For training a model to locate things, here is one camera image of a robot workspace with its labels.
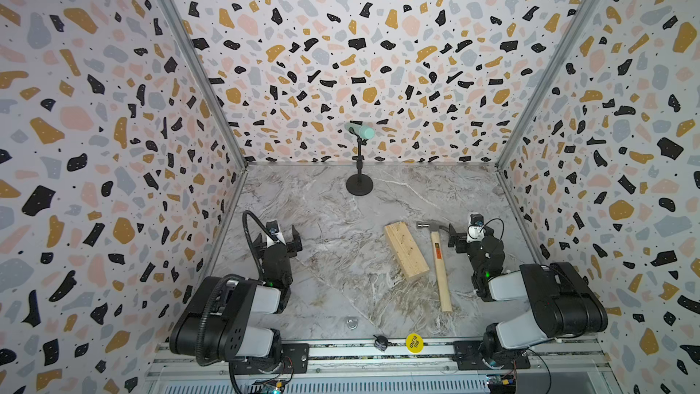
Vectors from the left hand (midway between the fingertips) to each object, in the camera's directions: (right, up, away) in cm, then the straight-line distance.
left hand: (283, 230), depth 88 cm
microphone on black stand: (+24, +15, +25) cm, 38 cm away
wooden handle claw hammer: (+52, -19, -2) cm, 55 cm away
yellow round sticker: (+41, -30, -12) cm, 52 cm away
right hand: (+63, +2, +3) cm, 63 cm away
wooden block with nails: (+40, -7, +3) cm, 41 cm away
